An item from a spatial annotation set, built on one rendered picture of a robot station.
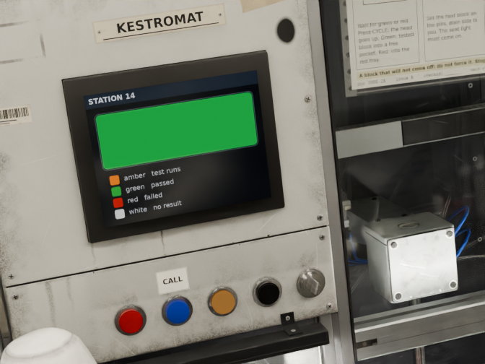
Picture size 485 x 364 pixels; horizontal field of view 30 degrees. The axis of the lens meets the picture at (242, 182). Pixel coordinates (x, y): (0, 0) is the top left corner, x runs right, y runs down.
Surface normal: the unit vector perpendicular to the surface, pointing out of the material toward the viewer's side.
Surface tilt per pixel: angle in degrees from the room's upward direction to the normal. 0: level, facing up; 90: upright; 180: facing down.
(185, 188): 90
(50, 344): 15
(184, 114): 90
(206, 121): 90
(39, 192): 90
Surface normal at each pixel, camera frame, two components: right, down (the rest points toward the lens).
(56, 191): 0.25, 0.19
